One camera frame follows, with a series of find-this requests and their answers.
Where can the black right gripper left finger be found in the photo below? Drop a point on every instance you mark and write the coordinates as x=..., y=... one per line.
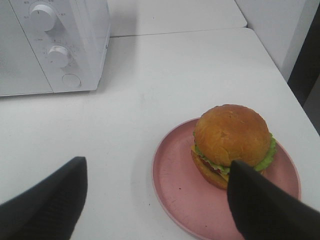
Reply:
x=50, y=209

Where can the white power knob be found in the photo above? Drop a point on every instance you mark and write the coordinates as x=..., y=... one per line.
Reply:
x=42, y=16

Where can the white table behind right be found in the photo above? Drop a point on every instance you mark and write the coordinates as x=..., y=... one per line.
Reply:
x=154, y=17

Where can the pink plate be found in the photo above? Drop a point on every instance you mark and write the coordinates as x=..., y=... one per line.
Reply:
x=198, y=207

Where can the white microwave oven body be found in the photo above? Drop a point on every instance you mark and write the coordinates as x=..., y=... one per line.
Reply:
x=83, y=27

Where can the white timer knob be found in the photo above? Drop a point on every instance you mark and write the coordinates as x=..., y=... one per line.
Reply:
x=58, y=56

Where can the white microwave door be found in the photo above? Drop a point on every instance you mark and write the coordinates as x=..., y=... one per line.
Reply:
x=20, y=71

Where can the round door release button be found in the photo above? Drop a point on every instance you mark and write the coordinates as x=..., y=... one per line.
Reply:
x=71, y=81

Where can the burger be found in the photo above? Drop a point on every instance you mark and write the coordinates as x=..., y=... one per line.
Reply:
x=230, y=132

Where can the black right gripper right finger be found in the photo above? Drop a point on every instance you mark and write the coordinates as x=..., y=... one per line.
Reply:
x=263, y=211

